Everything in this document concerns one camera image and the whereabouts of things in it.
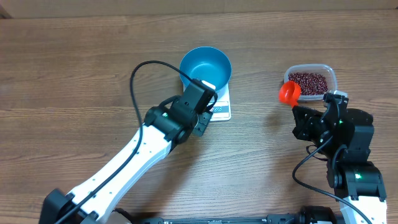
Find red plastic scoop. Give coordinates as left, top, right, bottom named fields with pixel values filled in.
left=279, top=80, right=301, bottom=107

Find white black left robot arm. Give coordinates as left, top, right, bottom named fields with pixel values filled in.
left=39, top=94, right=212, bottom=223

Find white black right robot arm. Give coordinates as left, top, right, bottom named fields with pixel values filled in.
left=292, top=105, right=387, bottom=223

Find white digital kitchen scale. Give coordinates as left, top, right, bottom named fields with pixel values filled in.
left=183, top=83, right=232, bottom=122

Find blue plastic bowl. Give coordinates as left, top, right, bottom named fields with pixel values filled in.
left=179, top=46, right=232, bottom=92

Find red adzuki beans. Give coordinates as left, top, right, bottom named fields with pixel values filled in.
left=288, top=72, right=328, bottom=95

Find clear plastic food container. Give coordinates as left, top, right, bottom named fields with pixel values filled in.
left=284, top=63, right=338, bottom=101

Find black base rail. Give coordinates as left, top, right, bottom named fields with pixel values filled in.
left=106, top=206, right=345, bottom=224

